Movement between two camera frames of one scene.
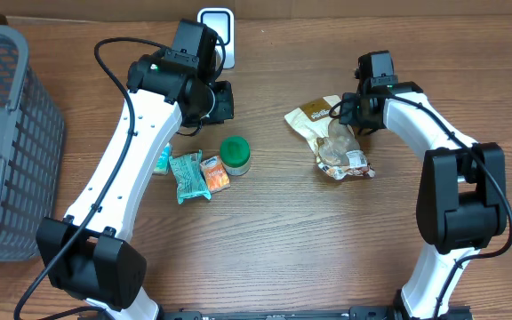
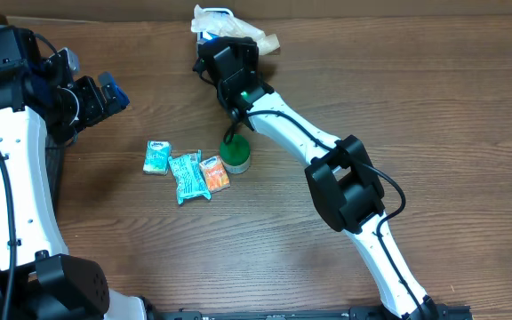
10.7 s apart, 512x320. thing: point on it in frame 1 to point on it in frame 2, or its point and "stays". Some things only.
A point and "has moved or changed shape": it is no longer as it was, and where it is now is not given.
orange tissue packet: (215, 174) stays
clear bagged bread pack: (336, 146) has moved or changed shape
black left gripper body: (224, 105) to (106, 95)
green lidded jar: (236, 155) stays
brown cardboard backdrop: (256, 8) stays
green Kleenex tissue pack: (162, 166) stays
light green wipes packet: (188, 172) stays
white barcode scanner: (220, 21) stays
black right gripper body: (354, 116) to (249, 55)
